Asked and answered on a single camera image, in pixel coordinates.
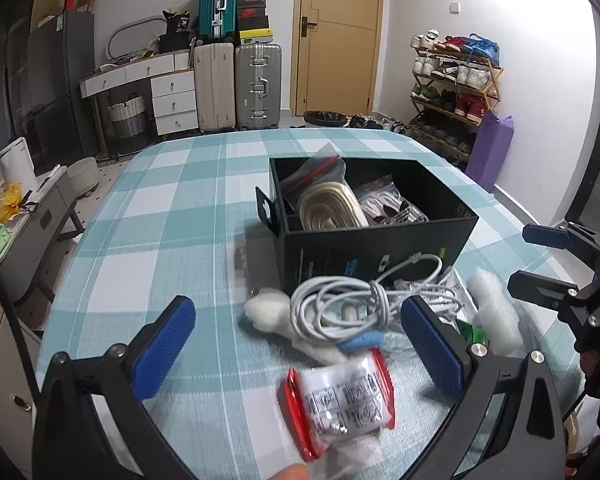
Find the white cable bundle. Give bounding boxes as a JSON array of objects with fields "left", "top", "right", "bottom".
[{"left": 289, "top": 251, "right": 464, "bottom": 345}]

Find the person's left hand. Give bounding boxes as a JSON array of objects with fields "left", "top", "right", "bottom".
[{"left": 268, "top": 464, "right": 310, "bottom": 480}]

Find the red white small packet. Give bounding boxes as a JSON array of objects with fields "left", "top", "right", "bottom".
[{"left": 282, "top": 348, "right": 396, "bottom": 462}]

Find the white strap roll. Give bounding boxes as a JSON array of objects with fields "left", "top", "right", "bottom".
[{"left": 296, "top": 181, "right": 371, "bottom": 232}]

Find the black cardboard box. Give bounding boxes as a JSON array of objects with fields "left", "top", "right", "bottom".
[{"left": 256, "top": 157, "right": 478, "bottom": 294}]

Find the silver suitcase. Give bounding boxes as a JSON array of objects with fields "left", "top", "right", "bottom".
[{"left": 235, "top": 44, "right": 282, "bottom": 130}]

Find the black bag on desk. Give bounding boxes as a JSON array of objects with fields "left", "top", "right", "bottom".
[{"left": 159, "top": 8, "right": 192, "bottom": 53}]

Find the dark grey refrigerator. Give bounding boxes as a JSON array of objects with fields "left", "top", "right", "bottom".
[{"left": 9, "top": 11, "right": 99, "bottom": 174}]

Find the teal suitcase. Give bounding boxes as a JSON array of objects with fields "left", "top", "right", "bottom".
[{"left": 197, "top": 0, "right": 237, "bottom": 44}]

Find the woven laundry basket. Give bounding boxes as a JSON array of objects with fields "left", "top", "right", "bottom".
[{"left": 107, "top": 92, "right": 148, "bottom": 155}]

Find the grey side table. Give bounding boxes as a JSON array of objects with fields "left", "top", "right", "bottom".
[{"left": 0, "top": 166, "right": 84, "bottom": 332}]

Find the beige suitcase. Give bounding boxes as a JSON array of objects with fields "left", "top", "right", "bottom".
[{"left": 193, "top": 44, "right": 236, "bottom": 133}]

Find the stack of shoe boxes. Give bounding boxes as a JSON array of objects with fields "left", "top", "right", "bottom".
[{"left": 236, "top": 0, "right": 274, "bottom": 46}]

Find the white air purifier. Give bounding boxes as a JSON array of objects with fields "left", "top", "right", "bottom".
[{"left": 0, "top": 136, "right": 38, "bottom": 195}]

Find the adidas zip bag of laces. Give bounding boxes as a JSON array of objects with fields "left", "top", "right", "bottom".
[{"left": 354, "top": 176, "right": 429, "bottom": 226}]

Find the yellow wooden door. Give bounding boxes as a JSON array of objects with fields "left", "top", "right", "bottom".
[{"left": 290, "top": 0, "right": 384, "bottom": 116}]

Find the white drawer desk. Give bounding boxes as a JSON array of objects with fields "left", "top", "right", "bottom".
[{"left": 80, "top": 50, "right": 198, "bottom": 136}]

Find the round grey stool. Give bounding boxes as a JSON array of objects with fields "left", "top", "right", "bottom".
[{"left": 67, "top": 157, "right": 99, "bottom": 197}]

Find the wooden shoe rack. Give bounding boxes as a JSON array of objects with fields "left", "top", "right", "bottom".
[{"left": 408, "top": 29, "right": 503, "bottom": 169}]

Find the white plush toy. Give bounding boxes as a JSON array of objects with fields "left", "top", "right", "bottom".
[{"left": 242, "top": 287, "right": 385, "bottom": 365}]

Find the purple bag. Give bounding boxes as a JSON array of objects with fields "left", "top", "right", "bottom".
[{"left": 465, "top": 110, "right": 515, "bottom": 193}]

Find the grey green foil pouch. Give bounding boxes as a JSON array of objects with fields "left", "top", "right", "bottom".
[{"left": 394, "top": 268, "right": 488, "bottom": 344}]

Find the checked teal tablecloth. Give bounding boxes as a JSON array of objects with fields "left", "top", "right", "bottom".
[{"left": 36, "top": 129, "right": 569, "bottom": 479}]

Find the white foam sheet piece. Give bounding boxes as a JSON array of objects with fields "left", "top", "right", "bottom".
[{"left": 466, "top": 269, "right": 524, "bottom": 356}]

